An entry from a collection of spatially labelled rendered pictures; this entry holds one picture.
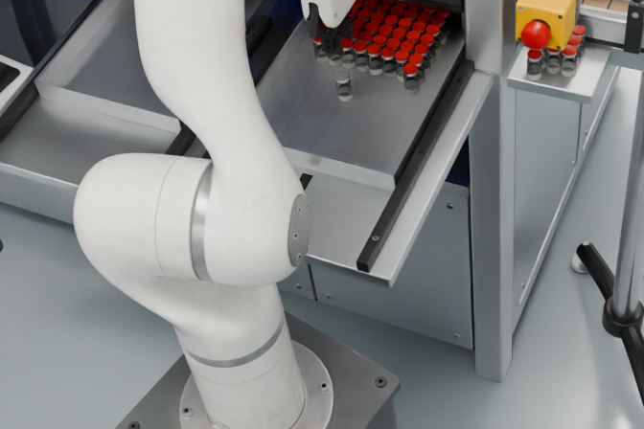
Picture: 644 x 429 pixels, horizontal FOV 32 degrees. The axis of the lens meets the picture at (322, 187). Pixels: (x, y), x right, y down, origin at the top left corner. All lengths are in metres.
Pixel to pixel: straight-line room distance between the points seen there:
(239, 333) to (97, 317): 1.47
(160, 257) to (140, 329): 1.51
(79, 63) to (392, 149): 0.55
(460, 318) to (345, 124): 0.71
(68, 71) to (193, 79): 0.84
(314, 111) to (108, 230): 0.65
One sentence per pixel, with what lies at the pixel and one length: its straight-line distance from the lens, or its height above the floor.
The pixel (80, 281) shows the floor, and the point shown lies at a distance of 2.72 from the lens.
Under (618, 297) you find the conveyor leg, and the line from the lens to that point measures 2.29.
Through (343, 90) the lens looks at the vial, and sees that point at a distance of 1.67.
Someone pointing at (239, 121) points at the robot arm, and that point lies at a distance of 1.04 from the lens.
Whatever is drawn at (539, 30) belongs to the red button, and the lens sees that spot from 1.59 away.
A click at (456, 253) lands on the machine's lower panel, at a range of 2.09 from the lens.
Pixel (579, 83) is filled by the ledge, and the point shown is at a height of 0.88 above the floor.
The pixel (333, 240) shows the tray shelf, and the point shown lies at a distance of 1.52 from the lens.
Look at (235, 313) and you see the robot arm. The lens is 1.18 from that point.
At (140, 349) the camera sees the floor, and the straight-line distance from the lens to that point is 2.56.
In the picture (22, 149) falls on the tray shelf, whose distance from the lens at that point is 1.76.
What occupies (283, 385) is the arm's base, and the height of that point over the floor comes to 0.96.
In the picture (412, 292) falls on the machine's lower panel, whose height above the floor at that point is 0.24.
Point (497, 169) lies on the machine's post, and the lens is 1.87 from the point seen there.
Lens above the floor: 2.07
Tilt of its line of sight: 49 degrees down
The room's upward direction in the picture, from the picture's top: 10 degrees counter-clockwise
